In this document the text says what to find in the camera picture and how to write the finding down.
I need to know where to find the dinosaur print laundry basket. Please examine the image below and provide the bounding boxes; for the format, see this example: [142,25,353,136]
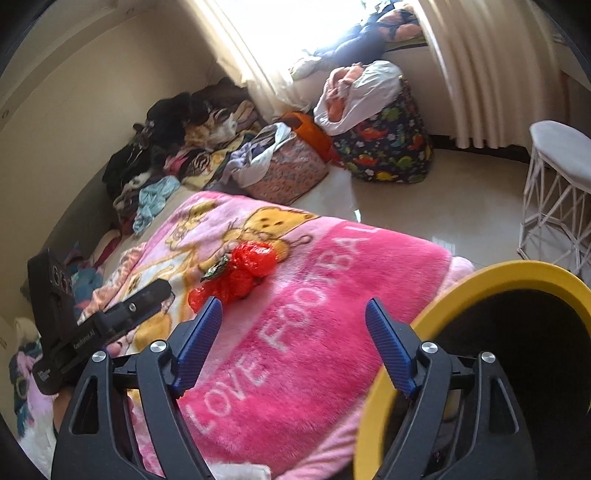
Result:
[332,78,433,184]

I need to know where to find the red plastic bag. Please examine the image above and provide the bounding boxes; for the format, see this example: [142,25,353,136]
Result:
[187,241,279,313]

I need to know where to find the left cream curtain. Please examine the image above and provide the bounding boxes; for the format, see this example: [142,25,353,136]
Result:
[180,1,312,121]

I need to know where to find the white plastic bag with clothes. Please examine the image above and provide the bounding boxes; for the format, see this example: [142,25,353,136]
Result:
[314,60,403,137]

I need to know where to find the left hand painted nails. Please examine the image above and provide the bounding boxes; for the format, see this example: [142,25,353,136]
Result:
[52,387,74,436]

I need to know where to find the clothes pile on windowsill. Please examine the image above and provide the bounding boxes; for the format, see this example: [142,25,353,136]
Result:
[290,1,424,81]

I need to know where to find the cream curtain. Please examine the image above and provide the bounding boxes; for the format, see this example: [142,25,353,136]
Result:
[180,1,312,121]
[414,1,566,149]

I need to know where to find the white wire-leg stool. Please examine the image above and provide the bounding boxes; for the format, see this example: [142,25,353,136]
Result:
[517,120,590,277]

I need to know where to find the clothes pile on bed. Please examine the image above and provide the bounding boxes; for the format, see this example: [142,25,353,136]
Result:
[102,78,266,235]

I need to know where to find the floral pink fabric bag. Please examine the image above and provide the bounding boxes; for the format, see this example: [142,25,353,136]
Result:
[233,138,329,205]

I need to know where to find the yellow rimmed black trash bin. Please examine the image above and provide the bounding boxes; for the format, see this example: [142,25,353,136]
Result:
[353,261,590,479]

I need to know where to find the light blue garment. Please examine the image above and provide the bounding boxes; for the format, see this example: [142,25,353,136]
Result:
[132,175,180,236]

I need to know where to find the orange bag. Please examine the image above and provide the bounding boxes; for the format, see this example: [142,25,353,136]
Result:
[280,111,341,165]

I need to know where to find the right cream curtain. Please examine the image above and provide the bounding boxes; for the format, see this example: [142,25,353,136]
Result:
[414,1,566,149]

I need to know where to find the grey bed headboard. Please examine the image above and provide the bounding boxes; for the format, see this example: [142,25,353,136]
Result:
[41,165,117,260]

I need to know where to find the pink cartoon fleece blanket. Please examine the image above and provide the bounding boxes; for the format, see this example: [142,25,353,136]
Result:
[86,192,474,479]

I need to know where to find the green patterned snack wrapper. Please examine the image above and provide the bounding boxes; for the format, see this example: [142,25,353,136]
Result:
[201,254,231,282]

